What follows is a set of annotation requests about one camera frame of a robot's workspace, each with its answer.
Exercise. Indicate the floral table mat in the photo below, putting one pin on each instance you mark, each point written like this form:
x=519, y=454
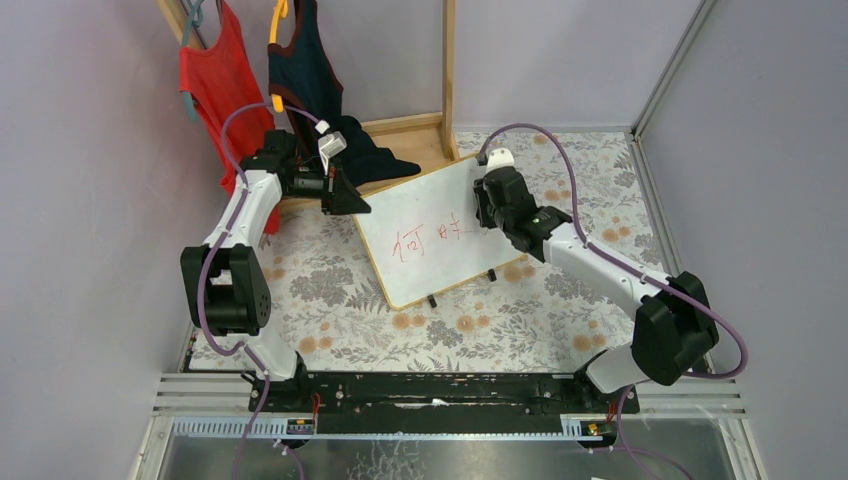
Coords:
x=328, y=305

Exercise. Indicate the teal clothes hanger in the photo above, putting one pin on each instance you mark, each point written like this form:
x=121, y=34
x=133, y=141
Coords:
x=194, y=19

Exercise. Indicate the aluminium frame post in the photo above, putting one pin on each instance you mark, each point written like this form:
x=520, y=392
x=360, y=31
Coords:
x=678, y=56

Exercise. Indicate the navy tank top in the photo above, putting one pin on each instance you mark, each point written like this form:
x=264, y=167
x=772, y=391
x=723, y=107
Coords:
x=302, y=75

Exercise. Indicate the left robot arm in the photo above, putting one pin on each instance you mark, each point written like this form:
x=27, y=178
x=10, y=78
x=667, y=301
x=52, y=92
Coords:
x=228, y=295

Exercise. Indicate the whiteboard with yellow frame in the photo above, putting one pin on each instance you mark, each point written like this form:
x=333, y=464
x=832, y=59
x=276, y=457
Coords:
x=423, y=238

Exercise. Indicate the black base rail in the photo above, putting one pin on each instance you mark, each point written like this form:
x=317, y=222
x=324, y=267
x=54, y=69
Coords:
x=372, y=403

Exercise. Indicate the wooden clothes rack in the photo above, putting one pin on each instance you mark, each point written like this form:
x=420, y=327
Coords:
x=426, y=139

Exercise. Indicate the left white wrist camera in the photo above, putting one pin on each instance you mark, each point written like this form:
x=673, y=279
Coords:
x=329, y=146

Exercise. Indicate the red mesh tank top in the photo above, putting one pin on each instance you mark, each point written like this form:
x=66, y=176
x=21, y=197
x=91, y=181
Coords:
x=222, y=81

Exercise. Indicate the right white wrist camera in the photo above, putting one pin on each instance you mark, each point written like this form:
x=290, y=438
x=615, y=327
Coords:
x=498, y=159

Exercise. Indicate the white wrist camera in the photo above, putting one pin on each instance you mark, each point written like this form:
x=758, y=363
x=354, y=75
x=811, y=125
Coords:
x=329, y=146
x=498, y=159

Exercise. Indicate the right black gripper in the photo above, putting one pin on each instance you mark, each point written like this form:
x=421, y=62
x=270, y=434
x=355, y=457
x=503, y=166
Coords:
x=484, y=201

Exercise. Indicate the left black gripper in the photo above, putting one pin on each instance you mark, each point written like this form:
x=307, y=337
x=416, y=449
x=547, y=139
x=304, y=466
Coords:
x=332, y=190

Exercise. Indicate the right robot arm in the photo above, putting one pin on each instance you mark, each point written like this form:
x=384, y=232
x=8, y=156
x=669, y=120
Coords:
x=670, y=333

